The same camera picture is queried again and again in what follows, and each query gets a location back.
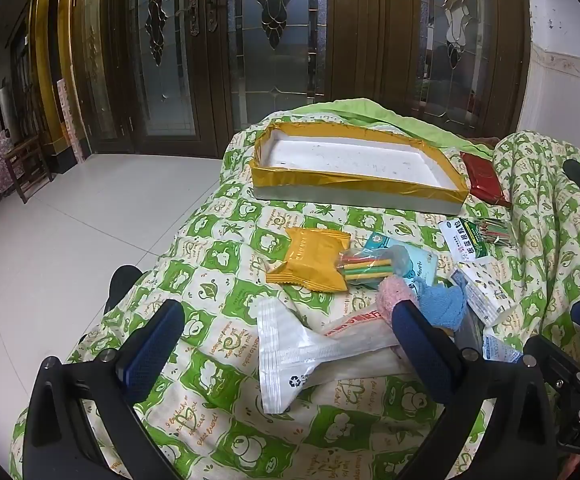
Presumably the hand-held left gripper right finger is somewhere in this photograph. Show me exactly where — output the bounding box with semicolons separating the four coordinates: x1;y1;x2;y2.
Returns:
392;301;561;480

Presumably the wooden chair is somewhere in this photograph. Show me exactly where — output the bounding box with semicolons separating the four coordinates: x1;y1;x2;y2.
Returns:
4;135;53;204

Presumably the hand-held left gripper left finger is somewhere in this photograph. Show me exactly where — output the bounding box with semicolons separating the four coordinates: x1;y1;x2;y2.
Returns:
22;299;205;480

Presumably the green printed blanket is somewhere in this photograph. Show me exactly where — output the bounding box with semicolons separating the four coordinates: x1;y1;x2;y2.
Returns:
10;105;580;480

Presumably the silver metal cylinder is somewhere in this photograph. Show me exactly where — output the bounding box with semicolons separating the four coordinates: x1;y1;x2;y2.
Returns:
0;87;16;136

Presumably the blue cloth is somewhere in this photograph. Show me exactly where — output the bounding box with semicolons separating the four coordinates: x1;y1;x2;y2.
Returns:
412;280;468;333

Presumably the green white medicine packet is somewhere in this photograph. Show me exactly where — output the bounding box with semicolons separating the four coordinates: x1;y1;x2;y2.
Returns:
439;217;493;263

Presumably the pink fluffy towel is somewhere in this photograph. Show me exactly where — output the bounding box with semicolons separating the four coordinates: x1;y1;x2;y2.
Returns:
376;276;421;323

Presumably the wooden door panel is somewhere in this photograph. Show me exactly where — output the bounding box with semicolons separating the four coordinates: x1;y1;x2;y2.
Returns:
327;0;421;111

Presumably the gold framed glass door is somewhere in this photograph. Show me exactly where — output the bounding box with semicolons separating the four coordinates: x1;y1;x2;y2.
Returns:
30;0;135;161

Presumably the small bag of coloured sticks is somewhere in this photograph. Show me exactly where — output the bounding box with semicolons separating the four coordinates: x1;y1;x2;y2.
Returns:
335;249;401;288

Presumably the long white plastic packet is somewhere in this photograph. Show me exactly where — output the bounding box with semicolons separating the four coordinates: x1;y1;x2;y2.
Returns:
256;297;401;415

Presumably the red foil packet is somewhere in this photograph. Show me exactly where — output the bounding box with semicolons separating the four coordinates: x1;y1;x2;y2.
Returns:
459;151;513;208

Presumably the black blue sponge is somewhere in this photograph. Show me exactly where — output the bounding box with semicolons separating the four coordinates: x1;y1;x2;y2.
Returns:
455;312;488;356

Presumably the yellow snack packet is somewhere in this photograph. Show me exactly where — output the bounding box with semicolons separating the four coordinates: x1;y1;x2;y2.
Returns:
266;226;351;292

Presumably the light blue tissue packet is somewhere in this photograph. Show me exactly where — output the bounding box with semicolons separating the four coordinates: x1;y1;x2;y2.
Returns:
357;237;438;291

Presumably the lemon print tissue pack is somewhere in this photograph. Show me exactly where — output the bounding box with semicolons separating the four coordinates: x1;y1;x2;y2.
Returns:
450;259;513;326

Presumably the plain green sheet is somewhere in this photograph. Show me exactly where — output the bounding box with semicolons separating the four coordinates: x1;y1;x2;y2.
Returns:
280;97;493;158

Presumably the large bag of coloured sticks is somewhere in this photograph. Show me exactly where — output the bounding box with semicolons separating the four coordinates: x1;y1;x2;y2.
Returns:
470;217;513;248

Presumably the yellow taped white foam box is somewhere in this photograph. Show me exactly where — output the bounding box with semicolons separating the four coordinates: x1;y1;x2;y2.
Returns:
251;121;471;212

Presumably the black rounded object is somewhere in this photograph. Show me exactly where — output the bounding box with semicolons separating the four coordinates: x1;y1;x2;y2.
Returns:
104;265;144;313

